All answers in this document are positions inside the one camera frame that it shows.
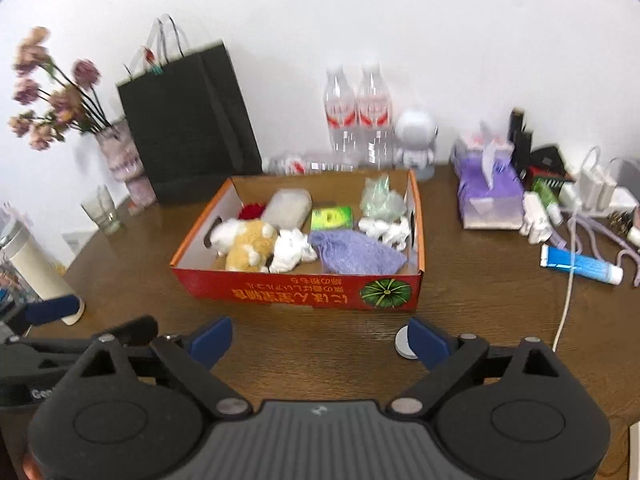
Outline white thermos tumbler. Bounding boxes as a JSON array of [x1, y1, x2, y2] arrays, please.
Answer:
[[0, 205, 85, 326]]

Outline small black box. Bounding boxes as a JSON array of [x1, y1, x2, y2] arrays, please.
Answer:
[[512, 130, 535, 171]]

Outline pink furry vase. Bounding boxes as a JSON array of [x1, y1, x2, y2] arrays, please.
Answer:
[[95, 120, 157, 216]]

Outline small white round disc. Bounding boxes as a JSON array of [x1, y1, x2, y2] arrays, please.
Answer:
[[394, 327, 421, 360]]

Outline green packet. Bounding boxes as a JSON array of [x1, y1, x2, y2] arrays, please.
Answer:
[[530, 177, 561, 208]]

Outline clear plastic bag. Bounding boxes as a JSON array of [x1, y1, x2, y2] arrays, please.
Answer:
[[360, 175, 407, 221]]

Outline white and tan plush dog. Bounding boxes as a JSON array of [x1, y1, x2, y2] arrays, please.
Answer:
[[209, 219, 280, 273]]

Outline black and red box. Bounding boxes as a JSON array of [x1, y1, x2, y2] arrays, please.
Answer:
[[527, 145, 573, 181]]

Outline dried pink flower bouquet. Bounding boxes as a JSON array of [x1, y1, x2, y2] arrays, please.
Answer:
[[9, 26, 116, 151]]

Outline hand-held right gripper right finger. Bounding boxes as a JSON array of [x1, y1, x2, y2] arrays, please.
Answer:
[[387, 316, 566, 415]]

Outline orange cardboard box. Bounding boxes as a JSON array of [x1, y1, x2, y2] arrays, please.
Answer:
[[170, 169, 427, 311]]

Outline purple tissue pack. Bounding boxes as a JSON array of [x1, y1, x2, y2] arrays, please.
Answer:
[[457, 155, 526, 231]]

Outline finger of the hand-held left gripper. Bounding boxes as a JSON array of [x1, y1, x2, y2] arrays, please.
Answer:
[[0, 315, 160, 366], [0, 294, 85, 341]]

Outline purple cloth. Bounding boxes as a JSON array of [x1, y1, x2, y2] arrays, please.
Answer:
[[307, 230, 408, 276]]

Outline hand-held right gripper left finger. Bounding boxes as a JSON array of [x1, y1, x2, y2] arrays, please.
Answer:
[[65, 316, 251, 417]]

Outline small green box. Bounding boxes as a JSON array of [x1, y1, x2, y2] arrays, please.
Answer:
[[310, 206, 353, 232]]

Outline clear water bottle red label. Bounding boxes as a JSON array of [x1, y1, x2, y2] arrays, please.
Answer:
[[356, 64, 395, 168], [324, 66, 358, 161], [262, 149, 361, 176]]

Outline purple cable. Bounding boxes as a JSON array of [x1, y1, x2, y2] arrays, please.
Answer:
[[575, 210, 640, 288]]

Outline blue toothpaste tube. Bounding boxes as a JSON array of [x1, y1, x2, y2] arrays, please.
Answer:
[[539, 244, 625, 286]]

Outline small white packets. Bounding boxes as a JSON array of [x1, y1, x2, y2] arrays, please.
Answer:
[[519, 192, 563, 245]]

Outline clear glass cup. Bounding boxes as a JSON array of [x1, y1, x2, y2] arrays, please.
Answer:
[[81, 185, 123, 235]]

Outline black paper bag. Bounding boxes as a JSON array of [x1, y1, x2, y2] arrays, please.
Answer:
[[116, 14, 263, 205]]

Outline white astronaut figurine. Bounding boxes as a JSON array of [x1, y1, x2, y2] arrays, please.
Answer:
[[392, 108, 441, 181]]

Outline white charging cable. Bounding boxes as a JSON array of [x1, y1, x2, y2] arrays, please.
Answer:
[[552, 212, 583, 351]]

